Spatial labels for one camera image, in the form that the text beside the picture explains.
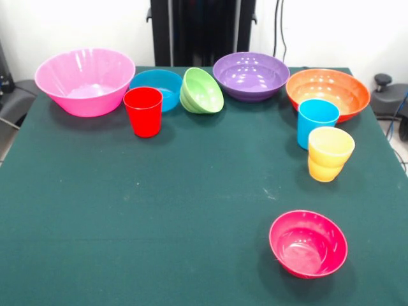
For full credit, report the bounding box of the orange plastic bowl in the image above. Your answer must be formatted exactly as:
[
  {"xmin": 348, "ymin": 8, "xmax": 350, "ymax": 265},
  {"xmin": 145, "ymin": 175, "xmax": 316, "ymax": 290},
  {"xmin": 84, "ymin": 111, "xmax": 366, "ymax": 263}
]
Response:
[{"xmin": 285, "ymin": 68, "xmax": 371, "ymax": 124}]

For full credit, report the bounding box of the large pink plastic bowl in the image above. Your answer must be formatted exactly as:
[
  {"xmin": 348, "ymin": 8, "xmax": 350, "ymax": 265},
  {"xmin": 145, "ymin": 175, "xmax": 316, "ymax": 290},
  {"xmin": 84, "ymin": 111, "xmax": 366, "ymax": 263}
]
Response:
[{"xmin": 34, "ymin": 47, "xmax": 136, "ymax": 118}]

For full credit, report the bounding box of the yellow plastic cup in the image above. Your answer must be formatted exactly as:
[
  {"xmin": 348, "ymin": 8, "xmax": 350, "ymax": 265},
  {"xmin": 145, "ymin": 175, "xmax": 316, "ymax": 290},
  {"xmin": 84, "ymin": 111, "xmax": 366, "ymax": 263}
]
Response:
[{"xmin": 307, "ymin": 126, "xmax": 356, "ymax": 183}]

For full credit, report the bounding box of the dark green table cloth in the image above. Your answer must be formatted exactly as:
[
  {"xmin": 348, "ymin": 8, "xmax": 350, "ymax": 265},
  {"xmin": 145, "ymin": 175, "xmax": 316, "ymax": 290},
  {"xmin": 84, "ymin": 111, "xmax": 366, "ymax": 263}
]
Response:
[{"xmin": 0, "ymin": 65, "xmax": 408, "ymax": 306}]

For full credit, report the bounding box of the black hanging cable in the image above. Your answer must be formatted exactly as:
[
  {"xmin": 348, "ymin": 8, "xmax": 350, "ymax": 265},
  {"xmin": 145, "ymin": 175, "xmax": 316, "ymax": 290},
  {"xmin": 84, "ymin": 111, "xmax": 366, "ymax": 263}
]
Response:
[
  {"xmin": 273, "ymin": 0, "xmax": 280, "ymax": 59},
  {"xmin": 280, "ymin": 0, "xmax": 288, "ymax": 62}
]

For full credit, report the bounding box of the black knobbed stand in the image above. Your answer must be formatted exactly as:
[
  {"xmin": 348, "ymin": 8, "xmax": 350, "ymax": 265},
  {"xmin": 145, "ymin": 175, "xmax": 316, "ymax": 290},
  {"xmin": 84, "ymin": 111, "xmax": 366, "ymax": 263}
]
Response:
[{"xmin": 370, "ymin": 73, "xmax": 408, "ymax": 143}]

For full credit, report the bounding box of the blue cable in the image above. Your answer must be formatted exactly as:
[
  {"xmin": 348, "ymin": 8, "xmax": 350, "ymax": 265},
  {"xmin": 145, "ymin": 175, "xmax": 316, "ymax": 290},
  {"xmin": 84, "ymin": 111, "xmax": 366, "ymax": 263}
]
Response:
[{"xmin": 386, "ymin": 91, "xmax": 408, "ymax": 140}]

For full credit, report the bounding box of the blue plastic bowl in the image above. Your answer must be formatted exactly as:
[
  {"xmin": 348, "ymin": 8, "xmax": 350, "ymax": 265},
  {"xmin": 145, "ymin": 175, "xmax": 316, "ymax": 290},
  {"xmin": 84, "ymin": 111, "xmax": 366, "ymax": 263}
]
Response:
[{"xmin": 129, "ymin": 69, "xmax": 183, "ymax": 113}]

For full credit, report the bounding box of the red plastic cup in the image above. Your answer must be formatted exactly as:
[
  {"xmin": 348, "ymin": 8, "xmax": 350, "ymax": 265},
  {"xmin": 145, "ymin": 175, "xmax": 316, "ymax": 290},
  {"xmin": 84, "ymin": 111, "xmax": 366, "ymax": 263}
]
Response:
[{"xmin": 122, "ymin": 86, "xmax": 164, "ymax": 138}]

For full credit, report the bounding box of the purple plastic bowl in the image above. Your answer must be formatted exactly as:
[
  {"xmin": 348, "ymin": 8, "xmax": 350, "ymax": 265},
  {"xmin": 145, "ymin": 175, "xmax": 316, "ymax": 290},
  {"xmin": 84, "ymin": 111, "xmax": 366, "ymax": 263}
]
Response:
[{"xmin": 212, "ymin": 52, "xmax": 291, "ymax": 103}]

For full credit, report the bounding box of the green plastic bowl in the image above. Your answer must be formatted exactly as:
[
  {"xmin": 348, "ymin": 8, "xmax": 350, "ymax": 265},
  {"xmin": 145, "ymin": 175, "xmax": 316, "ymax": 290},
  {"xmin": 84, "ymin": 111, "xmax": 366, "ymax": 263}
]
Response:
[{"xmin": 179, "ymin": 67, "xmax": 224, "ymax": 114}]

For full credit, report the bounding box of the black grey chair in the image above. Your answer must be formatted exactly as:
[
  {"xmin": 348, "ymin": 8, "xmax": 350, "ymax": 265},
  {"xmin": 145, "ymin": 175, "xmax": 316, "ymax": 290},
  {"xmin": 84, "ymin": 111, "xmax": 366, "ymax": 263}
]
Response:
[{"xmin": 0, "ymin": 41, "xmax": 40, "ymax": 130}]

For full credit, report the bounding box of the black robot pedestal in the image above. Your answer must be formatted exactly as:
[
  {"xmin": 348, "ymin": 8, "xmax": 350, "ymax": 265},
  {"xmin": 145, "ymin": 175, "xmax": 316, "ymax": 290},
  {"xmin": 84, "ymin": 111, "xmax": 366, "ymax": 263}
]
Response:
[{"xmin": 146, "ymin": 0, "xmax": 258, "ymax": 68}]

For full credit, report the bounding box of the blue plastic cup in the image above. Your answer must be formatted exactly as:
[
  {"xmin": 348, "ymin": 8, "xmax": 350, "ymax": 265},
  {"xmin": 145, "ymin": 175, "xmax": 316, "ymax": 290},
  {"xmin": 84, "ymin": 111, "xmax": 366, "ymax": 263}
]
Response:
[{"xmin": 296, "ymin": 98, "xmax": 340, "ymax": 151}]

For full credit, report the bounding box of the magenta plastic bowl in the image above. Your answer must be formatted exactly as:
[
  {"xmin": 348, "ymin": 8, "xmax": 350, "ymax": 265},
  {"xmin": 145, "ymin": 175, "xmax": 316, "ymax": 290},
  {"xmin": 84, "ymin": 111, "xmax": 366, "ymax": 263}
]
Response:
[{"xmin": 268, "ymin": 209, "xmax": 349, "ymax": 280}]

